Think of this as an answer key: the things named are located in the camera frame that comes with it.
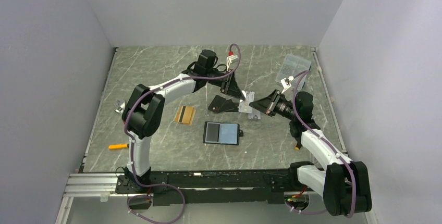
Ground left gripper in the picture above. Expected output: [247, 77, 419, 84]
[206, 69, 245, 101]

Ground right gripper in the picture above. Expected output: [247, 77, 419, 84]
[249, 89, 298, 121]

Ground single silver card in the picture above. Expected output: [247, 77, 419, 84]
[238, 90, 255, 114]

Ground black card stack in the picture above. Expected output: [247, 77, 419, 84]
[207, 95, 239, 114]

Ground single black card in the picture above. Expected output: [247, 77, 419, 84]
[204, 122, 220, 143]

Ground black leather card holder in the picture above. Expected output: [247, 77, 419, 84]
[202, 121, 244, 145]

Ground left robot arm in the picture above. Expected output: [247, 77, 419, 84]
[121, 49, 245, 193]

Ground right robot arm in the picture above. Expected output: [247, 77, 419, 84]
[250, 90, 372, 217]

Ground silver card stack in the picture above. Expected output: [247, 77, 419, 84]
[248, 108, 261, 120]

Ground gold card stack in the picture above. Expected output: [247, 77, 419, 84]
[175, 106, 196, 126]

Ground clear plastic screw box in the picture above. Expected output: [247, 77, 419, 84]
[275, 54, 312, 85]

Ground black yellow screwdriver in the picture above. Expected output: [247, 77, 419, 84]
[295, 142, 302, 151]

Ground small metal clip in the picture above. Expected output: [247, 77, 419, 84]
[114, 99, 126, 115]

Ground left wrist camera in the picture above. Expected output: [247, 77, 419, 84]
[226, 51, 240, 72]

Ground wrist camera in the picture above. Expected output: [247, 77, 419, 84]
[226, 51, 240, 72]
[280, 76, 294, 94]

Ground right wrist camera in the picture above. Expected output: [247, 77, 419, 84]
[280, 76, 294, 94]

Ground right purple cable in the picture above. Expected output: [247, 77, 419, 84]
[291, 70, 357, 219]

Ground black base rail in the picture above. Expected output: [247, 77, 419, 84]
[115, 169, 311, 206]

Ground aluminium frame rail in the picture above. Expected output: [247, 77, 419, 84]
[64, 170, 304, 196]

